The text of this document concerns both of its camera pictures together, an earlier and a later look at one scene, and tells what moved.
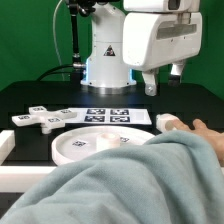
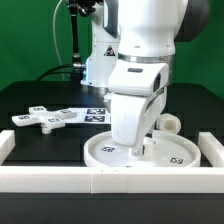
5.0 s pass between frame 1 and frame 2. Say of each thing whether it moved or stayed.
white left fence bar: stayed
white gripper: moved
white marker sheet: stayed
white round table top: moved
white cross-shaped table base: stayed
